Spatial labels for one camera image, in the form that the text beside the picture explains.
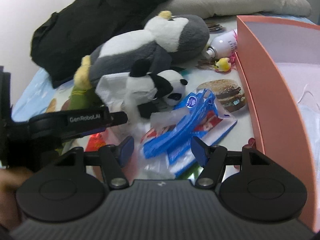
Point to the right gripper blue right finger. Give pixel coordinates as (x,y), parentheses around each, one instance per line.
(212,160)

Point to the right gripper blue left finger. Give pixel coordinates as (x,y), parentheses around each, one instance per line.
(113,158)

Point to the red foil snack packet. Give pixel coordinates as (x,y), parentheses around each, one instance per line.
(95,142)

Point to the blue plastic packaging bag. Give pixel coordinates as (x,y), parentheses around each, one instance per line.
(204,117)

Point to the white knitted cloth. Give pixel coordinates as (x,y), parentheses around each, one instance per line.
(121,92)

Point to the small panda plush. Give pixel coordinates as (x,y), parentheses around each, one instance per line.
(160,84)

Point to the person's left hand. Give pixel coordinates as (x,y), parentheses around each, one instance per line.
(11,180)

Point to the light blue bed sheet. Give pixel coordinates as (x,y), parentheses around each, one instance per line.
(35,98)

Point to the green massage stick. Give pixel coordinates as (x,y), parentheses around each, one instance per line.
(79,99)

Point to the fruit print table sheet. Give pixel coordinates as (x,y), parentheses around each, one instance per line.
(200,74)

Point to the small yellow chick toy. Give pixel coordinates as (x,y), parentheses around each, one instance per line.
(223,65)

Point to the white spray bottle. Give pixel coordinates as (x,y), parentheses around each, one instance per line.
(222,46)

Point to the pink cardboard box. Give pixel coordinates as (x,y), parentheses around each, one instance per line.
(278,65)

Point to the grey white penguin plush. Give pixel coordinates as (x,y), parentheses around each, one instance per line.
(164,40)

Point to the black garment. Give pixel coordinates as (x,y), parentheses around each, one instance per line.
(60,43)

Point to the grey quilted blanket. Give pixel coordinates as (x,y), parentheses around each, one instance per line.
(209,8)

